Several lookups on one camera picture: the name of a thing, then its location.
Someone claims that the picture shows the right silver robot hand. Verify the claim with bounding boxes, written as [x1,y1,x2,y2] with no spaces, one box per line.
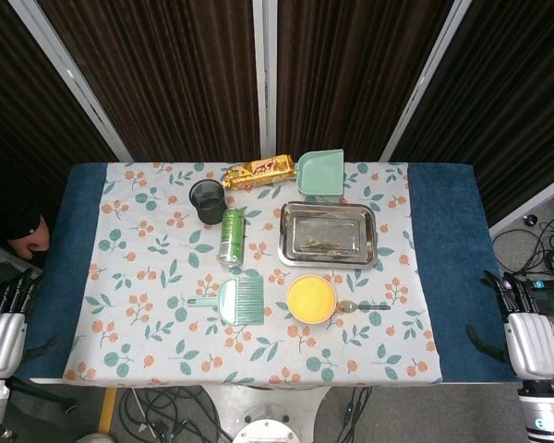
[464,269,554,382]

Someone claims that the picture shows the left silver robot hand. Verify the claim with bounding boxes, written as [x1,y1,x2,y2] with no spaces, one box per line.
[0,267,64,380]

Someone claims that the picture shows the metal spoon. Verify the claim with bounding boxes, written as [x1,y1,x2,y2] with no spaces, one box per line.
[337,300,391,314]

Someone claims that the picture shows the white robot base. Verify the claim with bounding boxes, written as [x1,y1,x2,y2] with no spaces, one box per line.
[233,417,304,443]

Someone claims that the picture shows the yellow bowl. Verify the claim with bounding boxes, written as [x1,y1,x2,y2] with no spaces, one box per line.
[286,275,339,324]

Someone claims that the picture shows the person head in black cap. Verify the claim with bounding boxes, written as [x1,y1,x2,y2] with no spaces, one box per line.
[0,193,52,265]

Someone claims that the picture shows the blue table cover cloth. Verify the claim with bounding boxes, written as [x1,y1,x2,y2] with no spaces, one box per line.
[16,162,525,384]

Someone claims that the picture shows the floral white tablecloth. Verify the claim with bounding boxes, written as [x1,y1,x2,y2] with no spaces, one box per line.
[63,161,443,387]

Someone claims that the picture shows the stainless steel tray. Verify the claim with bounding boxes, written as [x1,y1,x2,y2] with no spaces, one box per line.
[277,200,380,269]

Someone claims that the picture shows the mint green hand brush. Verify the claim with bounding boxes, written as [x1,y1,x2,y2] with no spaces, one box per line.
[187,275,265,327]

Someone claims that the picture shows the black mesh cup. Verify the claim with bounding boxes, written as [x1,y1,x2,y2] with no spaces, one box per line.
[188,178,226,226]

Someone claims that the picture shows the green drink can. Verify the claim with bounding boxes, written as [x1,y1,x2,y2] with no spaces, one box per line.
[218,207,247,269]

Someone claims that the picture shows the mint green dustpan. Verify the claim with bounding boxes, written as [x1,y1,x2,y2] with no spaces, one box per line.
[296,148,345,200]

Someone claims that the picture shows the gold snack package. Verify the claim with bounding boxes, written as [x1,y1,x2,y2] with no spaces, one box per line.
[222,154,298,191]

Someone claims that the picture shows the black floor cable bundle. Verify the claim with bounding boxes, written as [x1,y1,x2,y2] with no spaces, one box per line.
[491,215,554,279]

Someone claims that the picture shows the white partition post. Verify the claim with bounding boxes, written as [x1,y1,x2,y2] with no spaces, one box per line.
[252,0,279,159]
[379,0,473,162]
[7,0,133,162]
[488,169,554,237]

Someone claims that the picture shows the black cables under table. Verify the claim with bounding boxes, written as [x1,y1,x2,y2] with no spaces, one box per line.
[118,386,225,443]

